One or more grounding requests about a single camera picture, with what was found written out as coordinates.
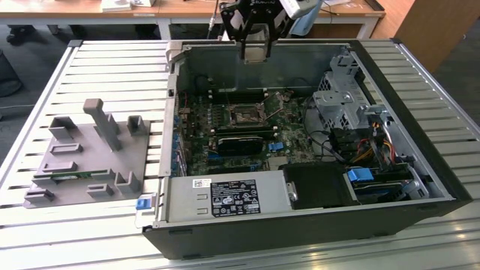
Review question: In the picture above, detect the silver power supply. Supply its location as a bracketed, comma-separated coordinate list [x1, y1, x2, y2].
[159, 170, 298, 226]

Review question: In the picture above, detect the wooden desk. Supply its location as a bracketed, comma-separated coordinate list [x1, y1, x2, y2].
[0, 0, 387, 40]

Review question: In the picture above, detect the black plastic shroud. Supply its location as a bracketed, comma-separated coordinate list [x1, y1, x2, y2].
[280, 163, 362, 210]

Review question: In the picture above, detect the green RAM stick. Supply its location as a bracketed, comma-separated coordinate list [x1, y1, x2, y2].
[48, 168, 108, 181]

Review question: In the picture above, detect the blue disk carrier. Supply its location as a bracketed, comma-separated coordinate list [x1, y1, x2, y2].
[347, 167, 376, 185]

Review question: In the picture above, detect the thin metal locking lever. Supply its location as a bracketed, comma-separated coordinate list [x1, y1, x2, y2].
[270, 96, 291, 118]

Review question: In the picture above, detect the black open PC case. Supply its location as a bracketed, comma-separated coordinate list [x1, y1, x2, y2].
[135, 38, 474, 261]

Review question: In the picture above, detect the coloured wire bundle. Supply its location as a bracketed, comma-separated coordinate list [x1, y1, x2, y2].
[351, 120, 399, 167]

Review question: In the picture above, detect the thin cable with connector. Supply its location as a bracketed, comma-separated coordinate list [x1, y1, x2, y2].
[206, 0, 223, 40]

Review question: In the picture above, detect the silver square CPU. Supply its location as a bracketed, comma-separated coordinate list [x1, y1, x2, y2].
[246, 47, 268, 65]

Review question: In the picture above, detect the CPU socket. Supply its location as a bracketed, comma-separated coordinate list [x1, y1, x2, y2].
[224, 103, 271, 129]

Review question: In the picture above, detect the wooden cabinet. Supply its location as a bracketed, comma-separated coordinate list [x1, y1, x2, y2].
[394, 0, 480, 74]

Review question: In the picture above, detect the black RAM slot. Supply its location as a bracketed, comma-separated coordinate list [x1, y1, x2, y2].
[214, 126, 278, 137]
[208, 87, 270, 105]

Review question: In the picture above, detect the black wire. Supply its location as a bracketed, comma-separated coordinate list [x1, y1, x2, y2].
[303, 98, 350, 164]

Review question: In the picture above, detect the silver chipset heatsink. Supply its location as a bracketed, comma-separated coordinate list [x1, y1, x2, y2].
[268, 156, 294, 169]

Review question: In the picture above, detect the metal disk bay cage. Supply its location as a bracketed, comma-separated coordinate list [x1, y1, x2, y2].
[314, 53, 391, 130]

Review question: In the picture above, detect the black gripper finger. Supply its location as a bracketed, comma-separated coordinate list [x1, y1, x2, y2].
[220, 9, 263, 63]
[263, 9, 294, 62]

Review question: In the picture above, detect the grey plastic parts rack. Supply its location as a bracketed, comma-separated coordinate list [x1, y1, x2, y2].
[22, 98, 154, 210]

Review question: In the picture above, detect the black graphics card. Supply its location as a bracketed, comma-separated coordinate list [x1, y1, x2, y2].
[215, 134, 266, 157]

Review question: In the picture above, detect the green motherboard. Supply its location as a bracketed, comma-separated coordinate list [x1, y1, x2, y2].
[174, 89, 331, 177]

